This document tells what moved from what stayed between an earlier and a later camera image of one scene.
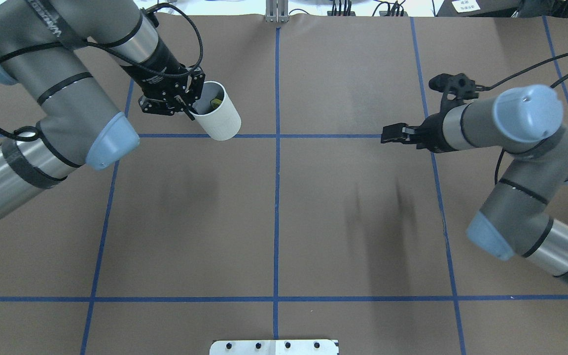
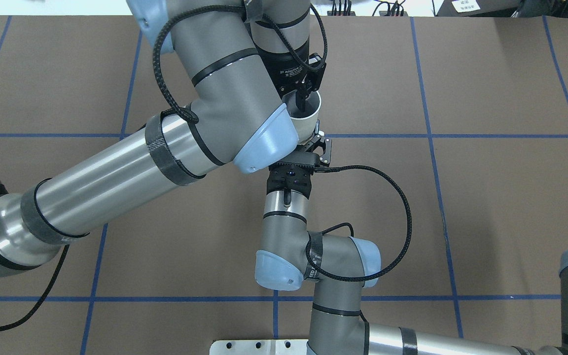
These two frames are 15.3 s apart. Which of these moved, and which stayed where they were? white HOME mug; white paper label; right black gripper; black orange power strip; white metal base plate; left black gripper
Moved: white HOME mug; left black gripper; right black gripper
Stayed: white paper label; black orange power strip; white metal base plate
